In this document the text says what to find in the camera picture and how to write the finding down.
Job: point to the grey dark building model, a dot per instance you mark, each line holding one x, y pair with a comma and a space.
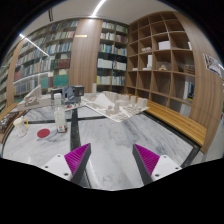
70, 94

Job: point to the clear plastic water bottle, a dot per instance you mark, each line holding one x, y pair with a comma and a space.
59, 114

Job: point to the wooden cubby shelf unit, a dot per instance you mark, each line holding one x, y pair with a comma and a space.
160, 64

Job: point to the wooden slatted bench right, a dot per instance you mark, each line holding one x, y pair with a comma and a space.
185, 125

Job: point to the poster on right wall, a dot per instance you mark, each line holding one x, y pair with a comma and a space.
212, 65

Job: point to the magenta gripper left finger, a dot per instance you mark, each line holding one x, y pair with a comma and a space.
77, 160

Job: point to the dark model tray left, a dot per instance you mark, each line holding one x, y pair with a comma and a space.
7, 120

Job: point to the red round coaster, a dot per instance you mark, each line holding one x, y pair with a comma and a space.
43, 133

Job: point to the white sloped architectural model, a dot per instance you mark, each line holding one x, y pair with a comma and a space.
35, 99

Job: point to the large white architectural city model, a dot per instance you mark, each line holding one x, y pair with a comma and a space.
115, 106

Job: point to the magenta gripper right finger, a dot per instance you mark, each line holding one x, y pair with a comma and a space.
146, 161

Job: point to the bookshelf filled with books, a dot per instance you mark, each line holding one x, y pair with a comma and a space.
44, 57

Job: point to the white mug with yellow rim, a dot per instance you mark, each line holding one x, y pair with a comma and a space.
21, 125

